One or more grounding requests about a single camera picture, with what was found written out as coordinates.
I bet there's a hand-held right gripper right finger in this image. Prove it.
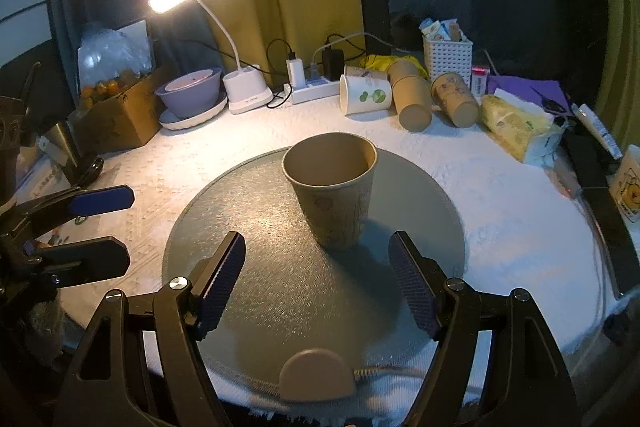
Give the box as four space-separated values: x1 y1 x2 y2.
388 230 583 427

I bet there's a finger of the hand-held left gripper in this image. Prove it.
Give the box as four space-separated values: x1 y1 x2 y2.
10 185 136 235
20 237 132 290

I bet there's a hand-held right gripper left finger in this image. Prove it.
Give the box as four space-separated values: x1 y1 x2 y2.
52 231 247 427

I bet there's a plain brown paper cup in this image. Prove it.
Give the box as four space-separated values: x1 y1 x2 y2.
389 59 433 132

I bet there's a white paper cup green print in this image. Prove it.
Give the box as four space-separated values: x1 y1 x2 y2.
339 74 393 116

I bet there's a white cup yellow print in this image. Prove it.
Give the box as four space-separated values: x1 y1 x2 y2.
607 144 640 224

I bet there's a round glass turntable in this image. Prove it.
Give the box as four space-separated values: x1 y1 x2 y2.
162 147 466 403

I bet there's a cardboard box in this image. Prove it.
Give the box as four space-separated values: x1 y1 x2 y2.
70 66 176 152

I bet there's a pile of small oranges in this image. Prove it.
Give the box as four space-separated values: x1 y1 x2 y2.
80 74 142 110

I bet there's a pale purple plate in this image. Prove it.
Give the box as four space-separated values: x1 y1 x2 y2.
159 91 228 131

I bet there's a beige round controller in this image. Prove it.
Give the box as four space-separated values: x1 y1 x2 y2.
278 348 357 403

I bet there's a purple bowl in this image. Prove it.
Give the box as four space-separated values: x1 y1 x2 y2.
154 68 223 118

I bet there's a clear plastic bag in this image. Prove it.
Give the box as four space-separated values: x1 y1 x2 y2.
77 23 153 84

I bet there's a white desk lamp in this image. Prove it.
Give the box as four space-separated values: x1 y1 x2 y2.
147 0 275 115

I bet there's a yellow tissue pack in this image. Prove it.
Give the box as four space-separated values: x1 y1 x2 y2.
480 88 568 164

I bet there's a pink and white box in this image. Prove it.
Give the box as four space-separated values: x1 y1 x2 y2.
471 67 490 96

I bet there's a white power strip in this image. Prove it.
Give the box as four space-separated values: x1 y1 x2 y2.
282 74 346 106

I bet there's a white charger plug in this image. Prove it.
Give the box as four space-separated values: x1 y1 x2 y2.
286 57 307 88

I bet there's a white plastic basket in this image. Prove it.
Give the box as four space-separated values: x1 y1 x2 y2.
422 33 474 82

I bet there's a black charger plug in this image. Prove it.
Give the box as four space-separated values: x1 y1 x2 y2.
321 48 346 82

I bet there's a white tube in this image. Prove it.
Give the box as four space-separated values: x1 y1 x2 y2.
571 103 623 159

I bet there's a bunch of small packets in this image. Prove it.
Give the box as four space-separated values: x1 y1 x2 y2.
419 18 468 42

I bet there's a silver metal bracket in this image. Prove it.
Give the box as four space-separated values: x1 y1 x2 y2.
37 119 105 188

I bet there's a white braided controller cable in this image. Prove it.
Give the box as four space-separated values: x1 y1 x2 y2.
352 364 432 380

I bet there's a black cable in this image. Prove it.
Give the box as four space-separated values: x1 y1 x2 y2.
264 39 297 110

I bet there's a white charger cable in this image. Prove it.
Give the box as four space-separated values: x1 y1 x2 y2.
312 32 392 66

